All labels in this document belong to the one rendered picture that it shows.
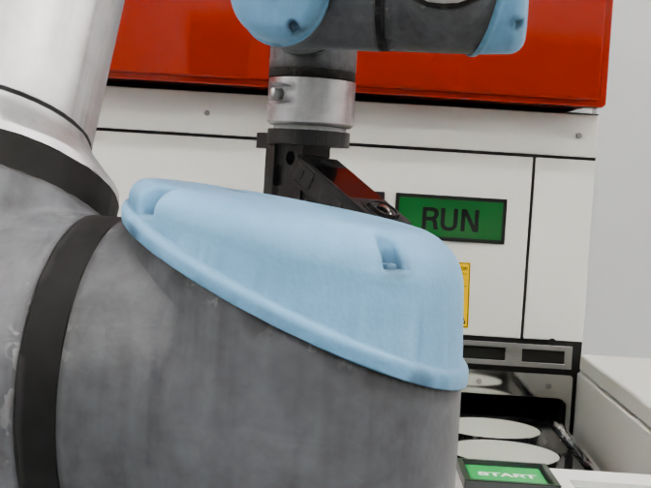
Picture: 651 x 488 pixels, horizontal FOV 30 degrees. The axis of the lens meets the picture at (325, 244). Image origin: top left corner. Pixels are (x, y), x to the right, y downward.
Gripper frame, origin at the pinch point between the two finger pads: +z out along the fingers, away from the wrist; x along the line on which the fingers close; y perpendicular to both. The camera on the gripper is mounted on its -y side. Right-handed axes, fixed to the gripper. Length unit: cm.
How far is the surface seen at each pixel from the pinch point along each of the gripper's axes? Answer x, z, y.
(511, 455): -15.8, 7.4, -9.6
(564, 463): -17.8, 7.4, -13.9
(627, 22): -162, -55, 90
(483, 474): 12.7, 0.9, -31.8
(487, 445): -16.7, 7.4, -5.9
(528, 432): -25.3, 7.5, -3.4
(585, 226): -38.0, -12.6, 1.3
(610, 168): -161, -22, 91
